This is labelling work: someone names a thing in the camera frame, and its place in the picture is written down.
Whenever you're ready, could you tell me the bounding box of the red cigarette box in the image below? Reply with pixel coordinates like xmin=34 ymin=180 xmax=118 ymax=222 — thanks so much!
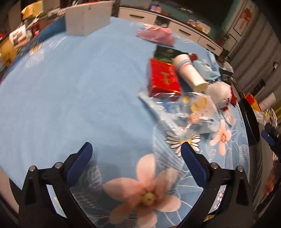
xmin=147 ymin=58 xmax=182 ymax=100

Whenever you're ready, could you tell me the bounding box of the white paper roll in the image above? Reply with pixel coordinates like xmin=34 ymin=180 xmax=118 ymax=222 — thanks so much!
xmin=259 ymin=92 xmax=276 ymax=110

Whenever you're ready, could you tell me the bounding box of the small red snack packet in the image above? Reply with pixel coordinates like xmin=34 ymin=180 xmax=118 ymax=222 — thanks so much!
xmin=188 ymin=53 xmax=198 ymax=62

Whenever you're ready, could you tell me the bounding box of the grey curtain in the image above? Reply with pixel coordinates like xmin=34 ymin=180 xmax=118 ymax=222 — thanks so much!
xmin=230 ymin=13 xmax=280 ymax=102

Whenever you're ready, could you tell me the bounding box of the black trash bin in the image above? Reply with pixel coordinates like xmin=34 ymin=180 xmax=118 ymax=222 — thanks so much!
xmin=238 ymin=98 xmax=260 ymax=146

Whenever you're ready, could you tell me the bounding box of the pink plastic bag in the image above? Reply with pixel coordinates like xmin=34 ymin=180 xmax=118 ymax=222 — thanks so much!
xmin=137 ymin=26 xmax=176 ymax=46

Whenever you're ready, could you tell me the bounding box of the blue floral tablecloth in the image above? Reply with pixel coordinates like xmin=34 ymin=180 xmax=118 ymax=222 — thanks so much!
xmin=0 ymin=16 xmax=251 ymax=227

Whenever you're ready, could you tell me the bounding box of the potted plant by cabinet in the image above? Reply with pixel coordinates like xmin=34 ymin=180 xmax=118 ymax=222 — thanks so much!
xmin=217 ymin=49 xmax=230 ymax=63

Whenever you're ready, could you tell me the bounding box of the red yellow shopping bag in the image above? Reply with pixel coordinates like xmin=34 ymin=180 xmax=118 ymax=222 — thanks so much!
xmin=245 ymin=93 xmax=262 ymax=112

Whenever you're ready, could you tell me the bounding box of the white TV cabinet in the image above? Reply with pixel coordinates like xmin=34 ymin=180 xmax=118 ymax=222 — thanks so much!
xmin=118 ymin=7 xmax=223 ymax=56

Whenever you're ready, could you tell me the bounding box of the blue cloth rag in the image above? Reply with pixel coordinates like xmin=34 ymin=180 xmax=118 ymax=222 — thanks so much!
xmin=192 ymin=59 xmax=221 ymax=82

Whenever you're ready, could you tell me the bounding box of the dark green snack bag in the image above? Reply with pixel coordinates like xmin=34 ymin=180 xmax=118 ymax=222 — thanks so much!
xmin=153 ymin=45 xmax=188 ymax=64

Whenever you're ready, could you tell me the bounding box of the clear plastic bag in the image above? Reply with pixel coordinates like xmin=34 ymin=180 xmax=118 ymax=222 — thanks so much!
xmin=138 ymin=91 xmax=220 ymax=139

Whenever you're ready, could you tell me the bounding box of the white plastic bag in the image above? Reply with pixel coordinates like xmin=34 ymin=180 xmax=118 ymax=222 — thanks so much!
xmin=205 ymin=82 xmax=236 ymax=126

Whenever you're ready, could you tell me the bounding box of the white paper cup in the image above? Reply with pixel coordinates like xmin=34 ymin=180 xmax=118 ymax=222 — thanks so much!
xmin=172 ymin=54 xmax=209 ymax=93

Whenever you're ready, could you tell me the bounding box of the white box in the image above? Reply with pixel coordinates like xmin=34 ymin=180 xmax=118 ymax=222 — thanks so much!
xmin=65 ymin=1 xmax=113 ymax=36

